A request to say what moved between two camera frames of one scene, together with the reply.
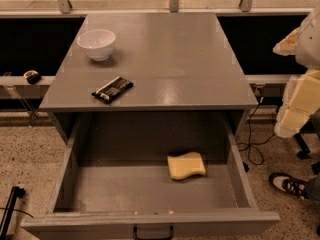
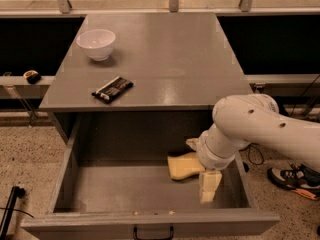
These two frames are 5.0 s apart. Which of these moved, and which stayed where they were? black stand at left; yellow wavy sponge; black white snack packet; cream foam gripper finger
Moved: cream foam gripper finger
Stayed: yellow wavy sponge; black white snack packet; black stand at left
